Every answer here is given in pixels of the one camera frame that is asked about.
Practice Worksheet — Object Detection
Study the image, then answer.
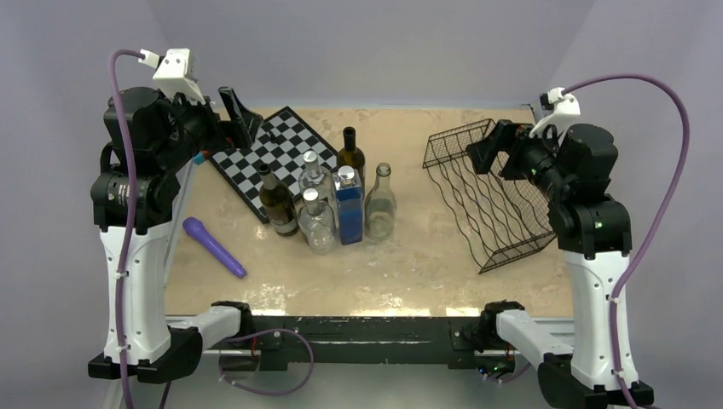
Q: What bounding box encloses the blue square bottle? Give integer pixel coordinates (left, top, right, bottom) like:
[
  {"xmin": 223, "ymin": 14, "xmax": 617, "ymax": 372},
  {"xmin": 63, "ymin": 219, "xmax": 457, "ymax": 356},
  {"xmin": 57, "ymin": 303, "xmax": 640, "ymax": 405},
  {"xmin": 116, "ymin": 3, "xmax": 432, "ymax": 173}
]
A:
[{"xmin": 333, "ymin": 165, "xmax": 364, "ymax": 245}]

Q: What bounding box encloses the clear bottle silver cap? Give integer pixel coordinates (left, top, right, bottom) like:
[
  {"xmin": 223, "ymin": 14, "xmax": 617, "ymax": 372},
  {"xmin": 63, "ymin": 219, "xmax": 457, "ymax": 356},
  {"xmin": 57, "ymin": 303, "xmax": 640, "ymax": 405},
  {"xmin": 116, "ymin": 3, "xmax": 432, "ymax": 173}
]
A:
[
  {"xmin": 298, "ymin": 188, "xmax": 338, "ymax": 254},
  {"xmin": 298, "ymin": 150, "xmax": 338, "ymax": 221}
]

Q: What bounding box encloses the clear wine bottle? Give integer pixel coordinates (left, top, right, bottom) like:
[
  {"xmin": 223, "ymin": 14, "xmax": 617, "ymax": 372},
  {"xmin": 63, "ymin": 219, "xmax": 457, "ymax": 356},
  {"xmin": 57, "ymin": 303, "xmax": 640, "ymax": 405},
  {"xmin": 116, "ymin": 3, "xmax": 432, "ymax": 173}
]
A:
[{"xmin": 364, "ymin": 163, "xmax": 396, "ymax": 242}]

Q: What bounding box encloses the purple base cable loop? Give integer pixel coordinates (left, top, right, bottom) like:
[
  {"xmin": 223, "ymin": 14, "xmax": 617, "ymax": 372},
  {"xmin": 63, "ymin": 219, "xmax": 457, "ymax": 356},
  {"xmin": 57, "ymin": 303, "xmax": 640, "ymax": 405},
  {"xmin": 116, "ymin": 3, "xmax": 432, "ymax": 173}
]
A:
[{"xmin": 218, "ymin": 328, "xmax": 315, "ymax": 397}]

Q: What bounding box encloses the black wire wine rack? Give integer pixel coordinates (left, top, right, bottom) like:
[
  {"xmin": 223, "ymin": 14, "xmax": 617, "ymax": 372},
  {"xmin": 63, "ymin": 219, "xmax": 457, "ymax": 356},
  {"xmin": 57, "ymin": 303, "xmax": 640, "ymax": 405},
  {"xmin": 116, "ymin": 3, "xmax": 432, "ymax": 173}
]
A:
[{"xmin": 422, "ymin": 119, "xmax": 556, "ymax": 274}]

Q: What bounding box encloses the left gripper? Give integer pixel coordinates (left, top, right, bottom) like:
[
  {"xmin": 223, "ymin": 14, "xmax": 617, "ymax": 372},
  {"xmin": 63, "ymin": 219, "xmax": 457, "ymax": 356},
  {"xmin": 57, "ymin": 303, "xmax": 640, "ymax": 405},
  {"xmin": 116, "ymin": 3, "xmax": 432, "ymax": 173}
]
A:
[{"xmin": 153, "ymin": 86, "xmax": 261, "ymax": 173}]

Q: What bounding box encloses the orange blue marker block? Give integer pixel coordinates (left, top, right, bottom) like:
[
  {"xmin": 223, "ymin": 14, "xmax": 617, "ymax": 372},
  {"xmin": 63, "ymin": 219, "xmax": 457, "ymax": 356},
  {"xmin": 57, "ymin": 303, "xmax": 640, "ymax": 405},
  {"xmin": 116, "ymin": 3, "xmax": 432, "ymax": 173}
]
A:
[{"xmin": 193, "ymin": 151, "xmax": 212, "ymax": 164}]

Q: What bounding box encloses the tall dark green bottle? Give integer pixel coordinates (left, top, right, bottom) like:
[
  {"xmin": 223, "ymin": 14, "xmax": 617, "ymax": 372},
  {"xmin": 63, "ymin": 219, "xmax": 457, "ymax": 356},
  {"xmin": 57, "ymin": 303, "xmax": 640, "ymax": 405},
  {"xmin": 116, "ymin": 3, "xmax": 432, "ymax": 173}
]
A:
[{"xmin": 337, "ymin": 126, "xmax": 366, "ymax": 189}]

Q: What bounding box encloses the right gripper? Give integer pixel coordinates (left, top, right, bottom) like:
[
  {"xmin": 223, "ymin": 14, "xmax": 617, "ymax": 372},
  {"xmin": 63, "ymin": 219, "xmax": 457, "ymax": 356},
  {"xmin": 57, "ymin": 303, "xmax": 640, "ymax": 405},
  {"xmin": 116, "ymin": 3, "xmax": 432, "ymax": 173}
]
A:
[{"xmin": 467, "ymin": 118, "xmax": 573, "ymax": 200}]

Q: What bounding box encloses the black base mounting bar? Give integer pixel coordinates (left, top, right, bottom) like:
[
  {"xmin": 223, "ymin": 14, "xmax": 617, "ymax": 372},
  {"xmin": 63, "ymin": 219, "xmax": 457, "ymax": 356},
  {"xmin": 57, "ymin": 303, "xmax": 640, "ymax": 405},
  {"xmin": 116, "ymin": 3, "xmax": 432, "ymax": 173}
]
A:
[{"xmin": 200, "ymin": 314, "xmax": 535, "ymax": 374}]

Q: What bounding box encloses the clear bottle front silver cap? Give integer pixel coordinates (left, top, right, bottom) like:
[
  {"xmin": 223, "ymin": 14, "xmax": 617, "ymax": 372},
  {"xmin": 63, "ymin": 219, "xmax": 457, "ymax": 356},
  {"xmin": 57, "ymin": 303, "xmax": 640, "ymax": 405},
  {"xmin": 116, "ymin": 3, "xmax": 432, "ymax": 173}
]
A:
[{"xmin": 298, "ymin": 188, "xmax": 338, "ymax": 254}]

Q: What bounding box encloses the dark bottle with label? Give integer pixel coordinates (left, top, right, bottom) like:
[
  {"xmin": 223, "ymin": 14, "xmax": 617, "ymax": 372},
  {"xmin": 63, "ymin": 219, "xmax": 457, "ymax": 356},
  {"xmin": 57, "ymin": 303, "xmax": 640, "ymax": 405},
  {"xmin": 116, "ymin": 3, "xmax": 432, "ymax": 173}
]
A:
[{"xmin": 257, "ymin": 162, "xmax": 299, "ymax": 237}]

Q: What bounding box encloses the purple toy microphone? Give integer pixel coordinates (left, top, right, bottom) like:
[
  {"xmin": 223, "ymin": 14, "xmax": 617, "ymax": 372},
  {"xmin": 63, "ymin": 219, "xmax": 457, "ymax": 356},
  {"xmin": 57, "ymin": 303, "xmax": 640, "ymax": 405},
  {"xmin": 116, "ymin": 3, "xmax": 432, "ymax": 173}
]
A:
[{"xmin": 182, "ymin": 217, "xmax": 247, "ymax": 279}]

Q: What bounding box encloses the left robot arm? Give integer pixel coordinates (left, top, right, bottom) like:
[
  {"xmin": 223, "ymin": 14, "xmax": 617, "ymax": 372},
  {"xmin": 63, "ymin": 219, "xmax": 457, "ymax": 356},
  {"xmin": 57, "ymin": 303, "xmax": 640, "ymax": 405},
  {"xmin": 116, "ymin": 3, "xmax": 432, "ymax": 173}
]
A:
[{"xmin": 88, "ymin": 87, "xmax": 263, "ymax": 384}]

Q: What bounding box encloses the clear bottle rear silver cap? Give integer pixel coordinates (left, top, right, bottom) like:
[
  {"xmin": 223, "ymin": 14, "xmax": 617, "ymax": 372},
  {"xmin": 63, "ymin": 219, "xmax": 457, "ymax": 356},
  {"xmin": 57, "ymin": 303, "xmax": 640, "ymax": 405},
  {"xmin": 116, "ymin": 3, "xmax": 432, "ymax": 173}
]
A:
[{"xmin": 298, "ymin": 150, "xmax": 338, "ymax": 221}]

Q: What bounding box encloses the black white chessboard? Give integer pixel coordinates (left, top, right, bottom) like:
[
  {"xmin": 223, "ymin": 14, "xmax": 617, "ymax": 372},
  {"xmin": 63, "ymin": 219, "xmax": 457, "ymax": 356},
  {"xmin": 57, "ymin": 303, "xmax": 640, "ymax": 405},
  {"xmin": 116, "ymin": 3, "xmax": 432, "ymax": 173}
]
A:
[{"xmin": 209, "ymin": 107, "xmax": 338, "ymax": 224}]

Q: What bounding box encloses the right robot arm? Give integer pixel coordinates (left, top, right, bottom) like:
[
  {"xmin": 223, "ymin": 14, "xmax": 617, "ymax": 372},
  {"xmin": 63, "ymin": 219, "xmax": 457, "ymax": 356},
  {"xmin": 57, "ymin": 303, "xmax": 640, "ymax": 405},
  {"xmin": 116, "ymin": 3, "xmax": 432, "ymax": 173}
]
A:
[{"xmin": 464, "ymin": 120, "xmax": 655, "ymax": 408}]

